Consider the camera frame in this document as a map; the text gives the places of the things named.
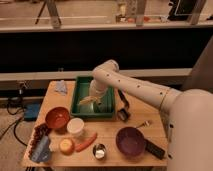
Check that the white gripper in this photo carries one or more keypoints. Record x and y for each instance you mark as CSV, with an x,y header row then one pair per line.
x,y
97,90

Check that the yellow banana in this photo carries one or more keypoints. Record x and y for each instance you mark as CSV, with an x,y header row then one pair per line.
x,y
89,99

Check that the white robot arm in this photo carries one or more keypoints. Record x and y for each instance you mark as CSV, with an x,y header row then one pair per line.
x,y
190,142

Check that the green plastic tray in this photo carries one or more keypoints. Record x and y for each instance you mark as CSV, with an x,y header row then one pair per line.
x,y
86,106

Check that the white plastic cup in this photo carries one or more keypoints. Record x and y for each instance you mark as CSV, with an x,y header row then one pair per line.
x,y
75,127

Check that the red-orange bowl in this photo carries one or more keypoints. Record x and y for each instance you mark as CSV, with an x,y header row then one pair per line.
x,y
57,118

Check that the orange carrot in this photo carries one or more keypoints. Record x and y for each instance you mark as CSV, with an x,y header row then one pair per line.
x,y
83,143

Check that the wooden table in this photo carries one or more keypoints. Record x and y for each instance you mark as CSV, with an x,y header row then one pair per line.
x,y
106,132

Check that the purple bowl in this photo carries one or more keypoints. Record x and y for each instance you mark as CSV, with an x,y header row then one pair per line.
x,y
130,142

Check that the small steel cup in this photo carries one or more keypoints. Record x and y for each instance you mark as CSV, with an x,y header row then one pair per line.
x,y
99,151

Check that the yellow round fruit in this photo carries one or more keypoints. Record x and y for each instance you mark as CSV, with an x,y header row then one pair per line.
x,y
66,146

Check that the dark red grapes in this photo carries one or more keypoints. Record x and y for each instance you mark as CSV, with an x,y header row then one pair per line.
x,y
39,131

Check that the blue box on floor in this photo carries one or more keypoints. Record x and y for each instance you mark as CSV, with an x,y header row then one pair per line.
x,y
31,112

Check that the black remote control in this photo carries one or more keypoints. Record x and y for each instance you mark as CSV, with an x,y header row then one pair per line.
x,y
154,149

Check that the blue sponge cloth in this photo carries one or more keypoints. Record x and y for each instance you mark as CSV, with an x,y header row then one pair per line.
x,y
42,151

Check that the black handled brush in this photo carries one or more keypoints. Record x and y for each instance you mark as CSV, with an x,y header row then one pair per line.
x,y
123,113

